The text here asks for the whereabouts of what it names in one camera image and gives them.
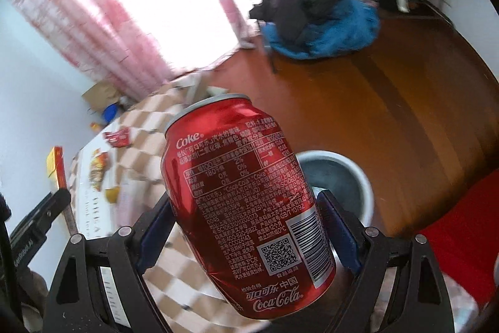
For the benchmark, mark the brown paper bag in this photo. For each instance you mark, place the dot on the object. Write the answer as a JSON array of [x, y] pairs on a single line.
[[101, 93]]

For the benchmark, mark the red snack wrapper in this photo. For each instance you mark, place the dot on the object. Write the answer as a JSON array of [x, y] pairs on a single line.
[[119, 138]]

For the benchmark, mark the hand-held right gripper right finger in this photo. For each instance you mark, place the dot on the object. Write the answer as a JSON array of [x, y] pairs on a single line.
[[343, 231]]

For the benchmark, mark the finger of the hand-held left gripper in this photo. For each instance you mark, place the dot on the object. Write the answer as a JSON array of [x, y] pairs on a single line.
[[46, 210]]

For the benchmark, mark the yellow and red box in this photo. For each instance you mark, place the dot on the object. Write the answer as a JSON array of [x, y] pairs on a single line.
[[58, 165]]

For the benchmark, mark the pile of blue black clothes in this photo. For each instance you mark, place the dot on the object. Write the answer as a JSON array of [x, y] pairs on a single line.
[[343, 32]]

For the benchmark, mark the checkered tablecloth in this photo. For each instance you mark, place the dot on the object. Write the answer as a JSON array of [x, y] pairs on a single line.
[[148, 145]]

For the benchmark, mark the red blanket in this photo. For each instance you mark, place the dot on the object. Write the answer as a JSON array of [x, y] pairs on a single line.
[[467, 223]]

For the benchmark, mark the small orange bottle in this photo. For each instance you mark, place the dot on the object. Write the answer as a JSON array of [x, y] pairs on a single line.
[[95, 126]]

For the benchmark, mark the orange snack packet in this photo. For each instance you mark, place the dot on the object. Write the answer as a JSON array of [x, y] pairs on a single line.
[[99, 169]]

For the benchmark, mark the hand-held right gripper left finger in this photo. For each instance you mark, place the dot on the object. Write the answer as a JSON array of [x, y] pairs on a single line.
[[156, 235]]

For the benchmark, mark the blue lid bottle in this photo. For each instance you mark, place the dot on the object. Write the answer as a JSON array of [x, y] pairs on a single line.
[[110, 112]]

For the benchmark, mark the white round trash bin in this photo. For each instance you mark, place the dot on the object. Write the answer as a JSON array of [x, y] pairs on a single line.
[[345, 177]]

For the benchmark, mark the pink floral curtain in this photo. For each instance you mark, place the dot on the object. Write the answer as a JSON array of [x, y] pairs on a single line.
[[97, 24]]

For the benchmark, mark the red soda can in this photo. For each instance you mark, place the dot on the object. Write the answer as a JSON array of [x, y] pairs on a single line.
[[234, 200]]

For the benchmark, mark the small yellow object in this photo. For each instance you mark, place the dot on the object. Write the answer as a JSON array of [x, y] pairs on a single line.
[[112, 194]]

